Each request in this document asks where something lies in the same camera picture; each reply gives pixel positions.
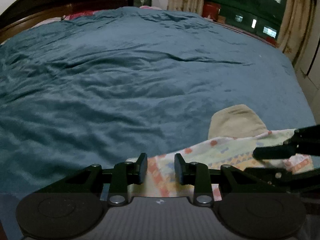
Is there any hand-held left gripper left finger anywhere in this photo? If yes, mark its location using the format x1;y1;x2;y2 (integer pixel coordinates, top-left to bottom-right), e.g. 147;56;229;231
35;153;148;205

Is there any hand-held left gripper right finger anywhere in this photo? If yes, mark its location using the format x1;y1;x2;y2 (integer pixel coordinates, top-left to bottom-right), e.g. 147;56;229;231
174;153;288;205

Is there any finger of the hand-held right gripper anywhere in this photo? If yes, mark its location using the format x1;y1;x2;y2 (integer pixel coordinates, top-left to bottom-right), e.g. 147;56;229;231
253;124;320;160
244;166;320;193

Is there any patterned child's shirt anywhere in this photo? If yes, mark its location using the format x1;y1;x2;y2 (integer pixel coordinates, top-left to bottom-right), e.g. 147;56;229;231
127;104;314;202

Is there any blue blanket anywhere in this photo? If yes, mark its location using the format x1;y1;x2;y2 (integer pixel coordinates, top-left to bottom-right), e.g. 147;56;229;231
0;6;315;198

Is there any white wardrobe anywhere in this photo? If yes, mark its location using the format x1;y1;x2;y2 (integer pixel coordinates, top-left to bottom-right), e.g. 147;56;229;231
295;0;320;120

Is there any red pillow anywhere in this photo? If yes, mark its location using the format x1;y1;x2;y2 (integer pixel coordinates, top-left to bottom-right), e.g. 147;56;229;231
61;10;97;20

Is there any dark wooden bed headboard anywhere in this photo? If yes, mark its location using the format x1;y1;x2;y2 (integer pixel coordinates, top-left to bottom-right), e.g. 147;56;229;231
0;0;130;43

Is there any wooden bed frame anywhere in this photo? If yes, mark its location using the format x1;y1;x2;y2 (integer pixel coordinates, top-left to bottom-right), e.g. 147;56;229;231
210;20;279;47

